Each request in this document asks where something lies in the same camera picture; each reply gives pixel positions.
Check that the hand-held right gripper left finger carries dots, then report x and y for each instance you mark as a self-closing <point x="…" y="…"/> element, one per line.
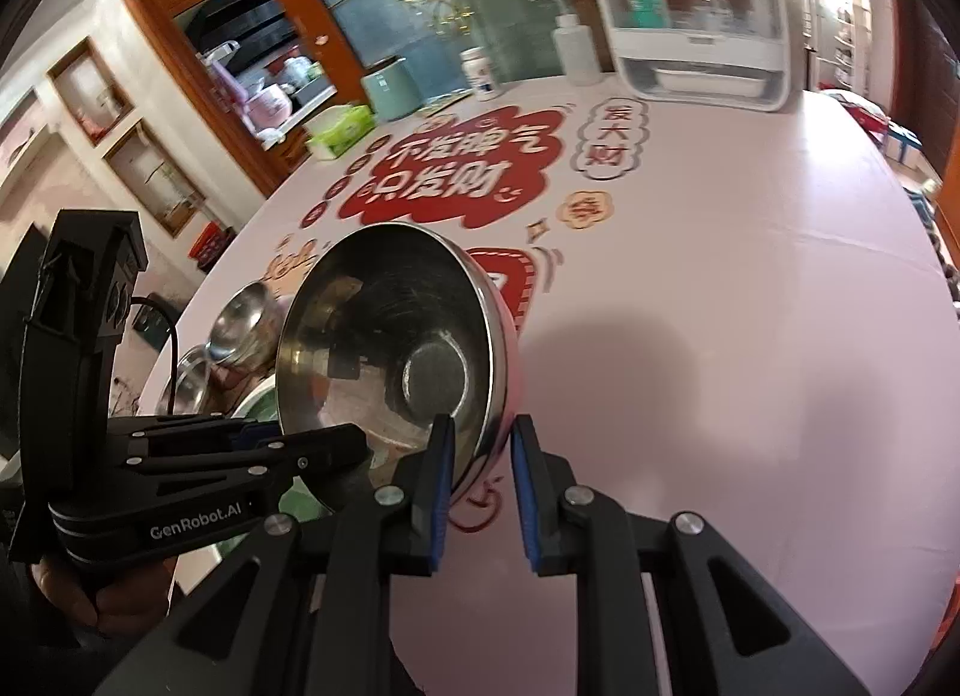
<point x="442" y="493"/>

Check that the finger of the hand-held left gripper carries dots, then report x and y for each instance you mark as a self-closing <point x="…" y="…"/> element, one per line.
<point x="322" y="452"/>
<point x="210" y="432"/>

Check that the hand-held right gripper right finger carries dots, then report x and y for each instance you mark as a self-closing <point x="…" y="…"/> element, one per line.
<point x="525" y="493"/>

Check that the large stainless steel bowl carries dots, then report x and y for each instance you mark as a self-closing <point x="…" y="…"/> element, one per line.
<point x="199" y="381"/>

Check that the green plate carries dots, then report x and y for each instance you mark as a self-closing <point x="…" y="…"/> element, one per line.
<point x="264" y="407"/>

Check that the small stainless steel bowl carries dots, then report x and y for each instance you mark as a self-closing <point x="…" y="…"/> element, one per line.
<point x="240" y="325"/>

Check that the pink steel-lined bowl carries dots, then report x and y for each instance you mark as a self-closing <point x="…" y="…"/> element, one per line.
<point x="375" y="336"/>

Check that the person's left forearm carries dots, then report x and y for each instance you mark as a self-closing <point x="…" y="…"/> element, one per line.
<point x="45" y="658"/>

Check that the person's left hand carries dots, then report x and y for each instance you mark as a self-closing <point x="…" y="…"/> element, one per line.
<point x="112" y="602"/>

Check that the red plastic basket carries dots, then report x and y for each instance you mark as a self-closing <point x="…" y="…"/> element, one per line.
<point x="210" y="246"/>

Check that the pink rice cooker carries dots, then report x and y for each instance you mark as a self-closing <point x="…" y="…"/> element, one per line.
<point x="266" y="107"/>

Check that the green tissue box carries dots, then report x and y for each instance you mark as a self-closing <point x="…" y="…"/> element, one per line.
<point x="341" y="130"/>

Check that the pale green canister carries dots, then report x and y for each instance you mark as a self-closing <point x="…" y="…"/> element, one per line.
<point x="390" y="92"/>

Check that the pill blister pack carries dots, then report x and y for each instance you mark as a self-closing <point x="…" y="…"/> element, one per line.
<point x="448" y="106"/>

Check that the white pill bottle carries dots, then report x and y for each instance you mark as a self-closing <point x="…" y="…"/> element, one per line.
<point x="481" y="77"/>

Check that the clear squeeze bottle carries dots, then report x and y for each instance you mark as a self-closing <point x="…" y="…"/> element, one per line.
<point x="577" y="55"/>

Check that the white storage cabinet box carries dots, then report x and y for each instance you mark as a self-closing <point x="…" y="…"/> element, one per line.
<point x="600" y="6"/>

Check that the blue stool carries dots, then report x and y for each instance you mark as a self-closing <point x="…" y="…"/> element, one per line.
<point x="889" y="130"/>

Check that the small wall niche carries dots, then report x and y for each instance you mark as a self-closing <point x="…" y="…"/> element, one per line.
<point x="90" y="92"/>

